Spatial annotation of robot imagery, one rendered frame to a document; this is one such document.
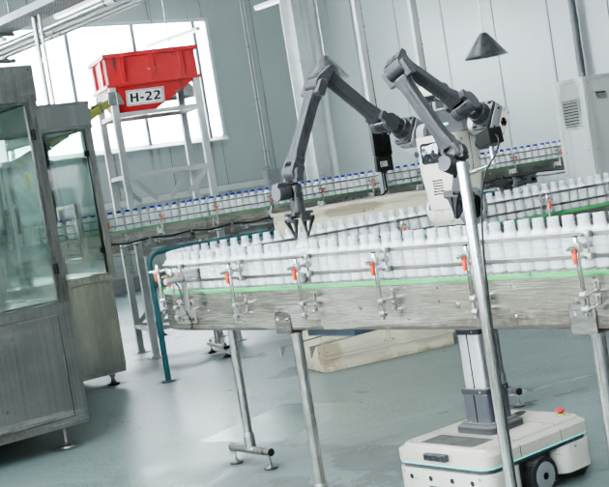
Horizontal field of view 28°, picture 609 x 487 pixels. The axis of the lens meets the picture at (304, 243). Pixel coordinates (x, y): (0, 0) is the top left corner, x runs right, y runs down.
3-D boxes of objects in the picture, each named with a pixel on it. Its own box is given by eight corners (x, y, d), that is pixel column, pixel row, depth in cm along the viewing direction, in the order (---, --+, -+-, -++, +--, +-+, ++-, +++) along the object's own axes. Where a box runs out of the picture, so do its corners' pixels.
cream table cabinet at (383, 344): (420, 338, 969) (398, 192, 963) (458, 343, 911) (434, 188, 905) (294, 366, 930) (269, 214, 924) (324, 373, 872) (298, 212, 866)
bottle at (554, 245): (559, 270, 376) (551, 217, 375) (546, 270, 381) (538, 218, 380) (573, 267, 379) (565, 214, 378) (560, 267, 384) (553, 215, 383)
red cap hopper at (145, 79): (152, 358, 1107) (101, 54, 1092) (133, 353, 1174) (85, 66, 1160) (246, 339, 1139) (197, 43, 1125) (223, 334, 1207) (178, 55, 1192)
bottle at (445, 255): (461, 272, 417) (454, 225, 416) (449, 275, 413) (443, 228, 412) (449, 273, 421) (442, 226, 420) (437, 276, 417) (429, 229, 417)
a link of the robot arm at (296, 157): (331, 81, 483) (312, 86, 492) (319, 75, 480) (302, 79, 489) (304, 181, 472) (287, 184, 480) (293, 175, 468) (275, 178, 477)
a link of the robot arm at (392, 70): (397, 39, 451) (379, 55, 456) (400, 62, 442) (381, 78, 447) (478, 97, 473) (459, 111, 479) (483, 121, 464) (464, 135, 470)
